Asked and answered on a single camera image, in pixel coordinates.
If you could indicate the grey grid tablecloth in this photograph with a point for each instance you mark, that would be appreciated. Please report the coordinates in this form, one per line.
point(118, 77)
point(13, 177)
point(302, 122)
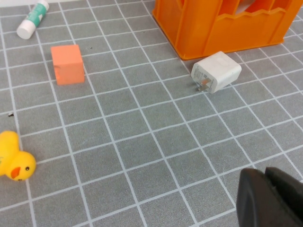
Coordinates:
point(142, 142)

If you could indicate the orange foam cube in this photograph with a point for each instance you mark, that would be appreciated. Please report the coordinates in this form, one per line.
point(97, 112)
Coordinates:
point(68, 66)

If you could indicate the white plug charger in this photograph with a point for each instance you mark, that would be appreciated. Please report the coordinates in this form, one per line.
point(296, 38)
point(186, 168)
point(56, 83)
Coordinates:
point(220, 71)

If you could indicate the white green glue stick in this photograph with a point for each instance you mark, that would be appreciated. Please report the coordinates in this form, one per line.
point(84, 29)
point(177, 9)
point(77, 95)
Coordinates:
point(32, 20)

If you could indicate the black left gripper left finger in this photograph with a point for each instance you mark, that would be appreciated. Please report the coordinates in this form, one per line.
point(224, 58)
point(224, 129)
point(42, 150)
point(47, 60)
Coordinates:
point(255, 203)

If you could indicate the orange plastic cutlery holder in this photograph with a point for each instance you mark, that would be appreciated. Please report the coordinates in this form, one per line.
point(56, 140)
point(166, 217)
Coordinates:
point(213, 35)

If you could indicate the yellow rubber duck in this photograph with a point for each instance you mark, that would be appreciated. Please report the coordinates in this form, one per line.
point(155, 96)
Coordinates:
point(16, 160)

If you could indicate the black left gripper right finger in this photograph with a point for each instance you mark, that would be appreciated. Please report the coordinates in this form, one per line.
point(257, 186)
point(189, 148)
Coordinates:
point(286, 189)

